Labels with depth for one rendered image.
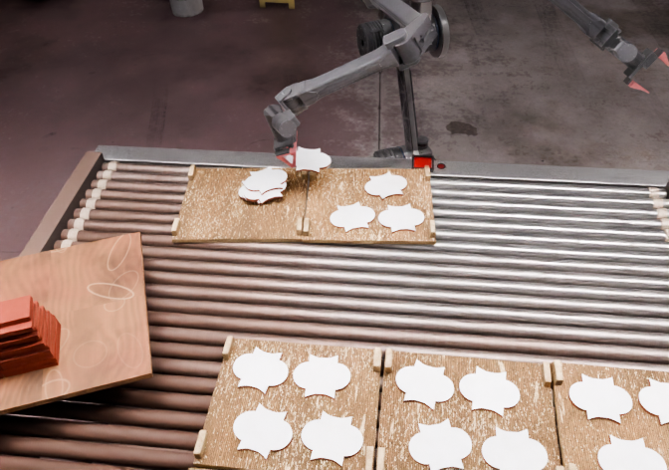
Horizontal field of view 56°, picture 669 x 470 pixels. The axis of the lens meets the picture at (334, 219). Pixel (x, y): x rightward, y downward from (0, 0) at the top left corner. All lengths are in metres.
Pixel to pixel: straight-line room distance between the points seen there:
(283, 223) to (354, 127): 2.07
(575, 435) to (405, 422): 0.39
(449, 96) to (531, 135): 0.64
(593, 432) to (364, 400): 0.54
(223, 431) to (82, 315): 0.48
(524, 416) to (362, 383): 0.39
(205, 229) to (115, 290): 0.39
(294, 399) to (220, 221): 0.69
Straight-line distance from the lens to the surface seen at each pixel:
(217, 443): 1.59
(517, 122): 4.15
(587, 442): 1.64
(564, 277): 1.95
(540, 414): 1.64
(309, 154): 2.08
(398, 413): 1.59
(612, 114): 4.40
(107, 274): 1.84
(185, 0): 5.48
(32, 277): 1.93
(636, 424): 1.70
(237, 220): 2.04
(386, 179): 2.14
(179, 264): 1.97
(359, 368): 1.65
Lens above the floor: 2.32
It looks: 44 degrees down
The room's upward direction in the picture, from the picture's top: 3 degrees counter-clockwise
